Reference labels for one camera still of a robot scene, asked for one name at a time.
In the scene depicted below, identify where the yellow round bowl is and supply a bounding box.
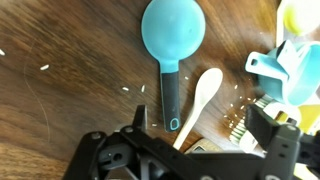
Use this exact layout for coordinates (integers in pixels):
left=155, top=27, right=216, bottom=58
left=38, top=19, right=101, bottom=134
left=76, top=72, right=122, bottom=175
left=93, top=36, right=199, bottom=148
left=275, top=0, right=320, bottom=48

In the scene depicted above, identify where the green striped paper plate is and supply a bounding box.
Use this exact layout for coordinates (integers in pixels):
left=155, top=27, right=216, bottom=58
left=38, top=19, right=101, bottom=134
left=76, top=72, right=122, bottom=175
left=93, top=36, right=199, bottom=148
left=229, top=94, right=303, bottom=155

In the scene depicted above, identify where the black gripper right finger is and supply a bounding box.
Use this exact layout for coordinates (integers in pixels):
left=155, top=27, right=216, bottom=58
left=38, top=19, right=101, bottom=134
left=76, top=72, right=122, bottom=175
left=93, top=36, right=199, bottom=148
left=244, top=103, right=281, bottom=152

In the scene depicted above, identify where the yellow plastic piece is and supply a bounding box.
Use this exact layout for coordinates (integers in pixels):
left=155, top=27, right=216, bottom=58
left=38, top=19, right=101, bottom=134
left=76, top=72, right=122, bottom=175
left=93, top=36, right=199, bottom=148
left=297, top=104, right=320, bottom=135

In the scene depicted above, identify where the blue scoop black handle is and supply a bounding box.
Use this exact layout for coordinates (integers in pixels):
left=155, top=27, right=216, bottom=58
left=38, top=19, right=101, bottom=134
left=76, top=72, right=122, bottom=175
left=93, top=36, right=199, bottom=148
left=140, top=0, right=207, bottom=133

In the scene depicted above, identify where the white plastic spoon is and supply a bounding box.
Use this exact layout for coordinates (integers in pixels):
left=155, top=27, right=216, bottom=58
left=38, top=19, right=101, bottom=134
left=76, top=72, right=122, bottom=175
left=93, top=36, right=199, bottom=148
left=172, top=67, right=224, bottom=151

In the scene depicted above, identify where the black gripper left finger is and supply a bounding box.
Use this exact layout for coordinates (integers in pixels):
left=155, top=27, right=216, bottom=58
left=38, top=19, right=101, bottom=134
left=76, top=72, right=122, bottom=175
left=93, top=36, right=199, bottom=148
left=120, top=104, right=158, bottom=144

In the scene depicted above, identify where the large teal measuring cup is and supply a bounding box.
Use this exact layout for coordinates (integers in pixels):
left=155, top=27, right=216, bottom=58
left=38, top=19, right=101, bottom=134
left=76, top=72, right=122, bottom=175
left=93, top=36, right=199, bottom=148
left=283, top=40, right=320, bottom=108

